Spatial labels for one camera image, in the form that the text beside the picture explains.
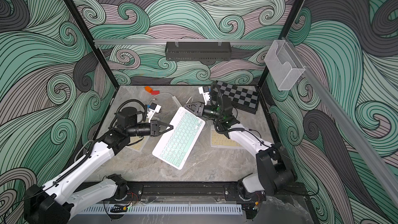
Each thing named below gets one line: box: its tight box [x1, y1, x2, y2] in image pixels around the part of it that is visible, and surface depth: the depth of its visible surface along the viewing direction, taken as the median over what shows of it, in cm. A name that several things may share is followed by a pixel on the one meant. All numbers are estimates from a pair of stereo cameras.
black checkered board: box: [212, 80, 259, 115], surface depth 112 cm
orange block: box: [144, 85, 153, 94], surface depth 120 cm
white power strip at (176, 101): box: [172, 95, 183, 108], surface depth 109 cm
